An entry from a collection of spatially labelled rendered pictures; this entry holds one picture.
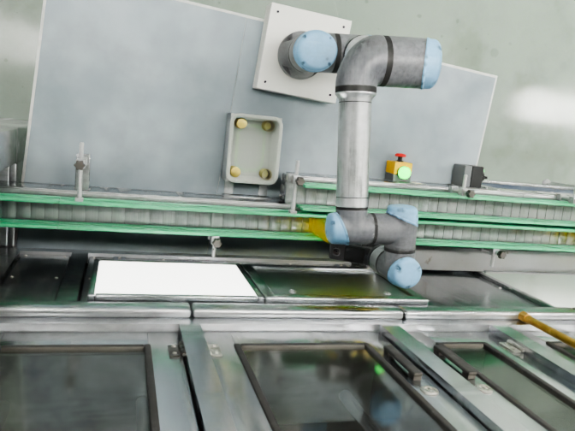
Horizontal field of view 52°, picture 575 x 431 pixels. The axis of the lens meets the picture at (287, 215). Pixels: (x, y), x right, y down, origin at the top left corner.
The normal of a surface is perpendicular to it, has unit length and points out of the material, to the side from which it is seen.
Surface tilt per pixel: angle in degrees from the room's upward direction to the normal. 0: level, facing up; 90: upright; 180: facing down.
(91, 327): 0
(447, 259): 0
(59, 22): 0
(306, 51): 11
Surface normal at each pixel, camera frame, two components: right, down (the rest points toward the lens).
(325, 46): 0.07, 0.19
